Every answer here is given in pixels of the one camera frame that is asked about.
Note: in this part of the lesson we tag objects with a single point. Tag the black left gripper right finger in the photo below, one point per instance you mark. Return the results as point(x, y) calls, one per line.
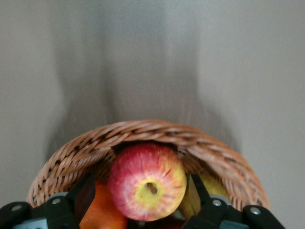
point(214, 212)

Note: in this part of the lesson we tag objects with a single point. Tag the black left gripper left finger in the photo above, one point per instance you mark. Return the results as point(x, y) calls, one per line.
point(59, 210)

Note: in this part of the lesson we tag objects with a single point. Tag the red yellow apple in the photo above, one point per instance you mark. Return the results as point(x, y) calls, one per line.
point(145, 176)

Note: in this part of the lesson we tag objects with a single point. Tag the yellow-brown pear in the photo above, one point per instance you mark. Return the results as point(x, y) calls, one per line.
point(214, 184)

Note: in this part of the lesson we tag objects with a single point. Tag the orange tangerine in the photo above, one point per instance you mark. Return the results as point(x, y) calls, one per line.
point(102, 207)

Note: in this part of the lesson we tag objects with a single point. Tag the brown wicker basket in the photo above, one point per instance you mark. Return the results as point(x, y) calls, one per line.
point(147, 131)

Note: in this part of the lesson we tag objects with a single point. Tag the brown table cloth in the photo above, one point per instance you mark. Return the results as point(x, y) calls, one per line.
point(152, 59)

